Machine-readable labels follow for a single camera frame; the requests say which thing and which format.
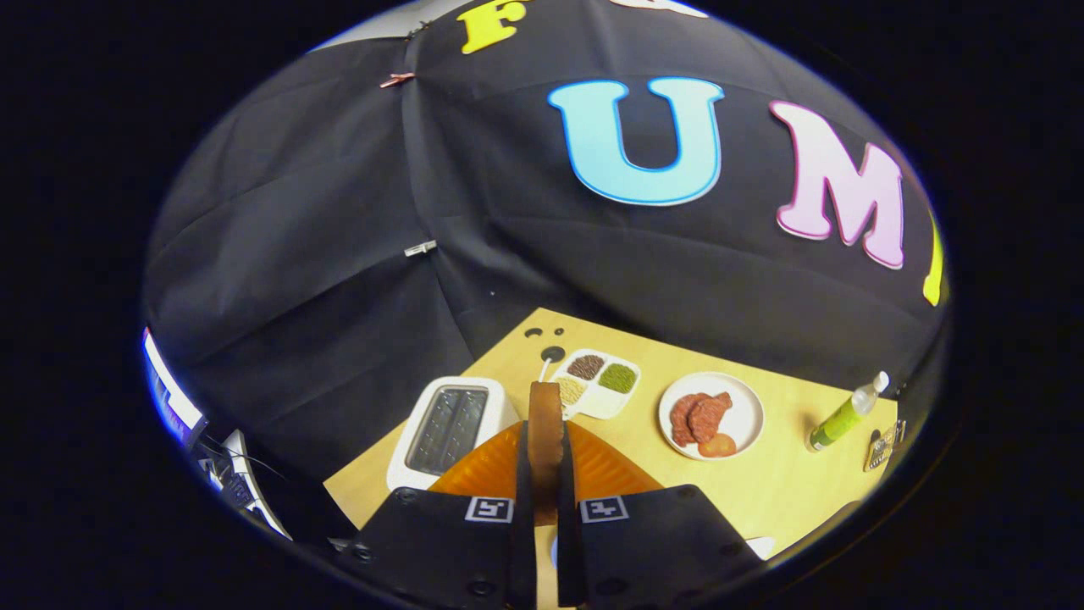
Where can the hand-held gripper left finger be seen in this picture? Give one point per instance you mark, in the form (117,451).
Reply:
(524,542)

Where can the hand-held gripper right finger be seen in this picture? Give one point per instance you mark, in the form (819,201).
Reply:
(566,542)

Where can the browned toast bread slice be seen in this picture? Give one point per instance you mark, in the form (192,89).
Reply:
(546,440)

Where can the white toaster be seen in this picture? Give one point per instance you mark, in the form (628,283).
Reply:
(500,407)

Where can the white divided tray of beans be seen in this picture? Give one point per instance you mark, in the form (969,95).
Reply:
(605,405)

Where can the dark red meat slice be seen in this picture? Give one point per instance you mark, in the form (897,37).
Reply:
(711,413)
(679,419)

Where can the red tomato slice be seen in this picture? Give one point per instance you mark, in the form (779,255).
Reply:
(718,446)

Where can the white plate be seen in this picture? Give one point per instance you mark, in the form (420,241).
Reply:
(760,546)

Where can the cream round plate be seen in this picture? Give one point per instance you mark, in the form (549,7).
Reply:
(745,407)

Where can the white-framed device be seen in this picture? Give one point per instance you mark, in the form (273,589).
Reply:
(254,500)

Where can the clear bottle with green label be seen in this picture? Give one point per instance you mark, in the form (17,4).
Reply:
(838,424)

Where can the silver clip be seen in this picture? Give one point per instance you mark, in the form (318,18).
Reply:
(420,248)

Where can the black backdrop cloth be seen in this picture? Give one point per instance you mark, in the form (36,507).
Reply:
(339,254)

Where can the lit computer monitor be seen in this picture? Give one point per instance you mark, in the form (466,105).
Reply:
(169,398)

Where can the pink clip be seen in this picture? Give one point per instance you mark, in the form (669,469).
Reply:
(396,80)

